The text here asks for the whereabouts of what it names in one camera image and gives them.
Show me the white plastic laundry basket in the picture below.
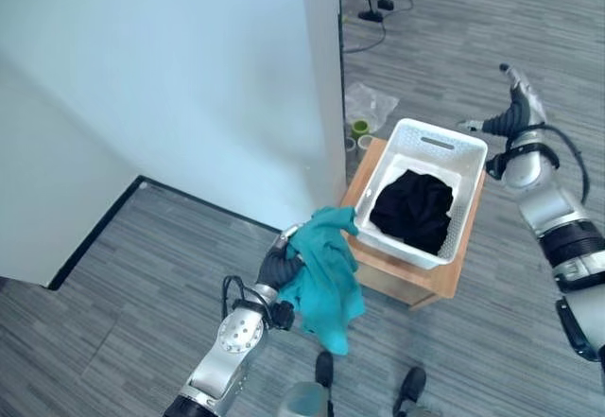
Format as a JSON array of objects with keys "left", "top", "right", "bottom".
[{"left": 354, "top": 117, "right": 489, "bottom": 270}]

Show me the robot's right foot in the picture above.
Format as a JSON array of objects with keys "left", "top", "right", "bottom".
[{"left": 392, "top": 366, "right": 427, "bottom": 417}]

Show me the black cable on floor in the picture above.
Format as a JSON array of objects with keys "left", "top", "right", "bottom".
[{"left": 342, "top": 0, "right": 415, "bottom": 55}]

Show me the robot's foot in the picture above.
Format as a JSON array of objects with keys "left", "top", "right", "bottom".
[
  {"left": 392, "top": 366, "right": 427, "bottom": 417},
  {"left": 315, "top": 350, "right": 335, "bottom": 389}
]

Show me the small wooden table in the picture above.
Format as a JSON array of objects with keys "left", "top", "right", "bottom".
[{"left": 340, "top": 136, "right": 487, "bottom": 312}]

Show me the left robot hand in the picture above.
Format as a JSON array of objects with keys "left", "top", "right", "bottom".
[{"left": 257, "top": 222, "right": 307, "bottom": 290}]

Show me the clear plastic bag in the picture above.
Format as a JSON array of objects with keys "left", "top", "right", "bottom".
[{"left": 344, "top": 82, "right": 400, "bottom": 130}]

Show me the black garment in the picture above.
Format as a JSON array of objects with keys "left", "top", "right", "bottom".
[{"left": 369, "top": 169, "right": 456, "bottom": 256}]

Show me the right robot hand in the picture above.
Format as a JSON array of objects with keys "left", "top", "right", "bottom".
[{"left": 457, "top": 62, "right": 549, "bottom": 137}]

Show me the robot's left foot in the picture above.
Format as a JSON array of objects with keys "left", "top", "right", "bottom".
[{"left": 315, "top": 350, "right": 335, "bottom": 389}]

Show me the teal cloth garment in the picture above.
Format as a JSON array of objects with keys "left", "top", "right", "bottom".
[{"left": 277, "top": 205, "right": 367, "bottom": 356}]

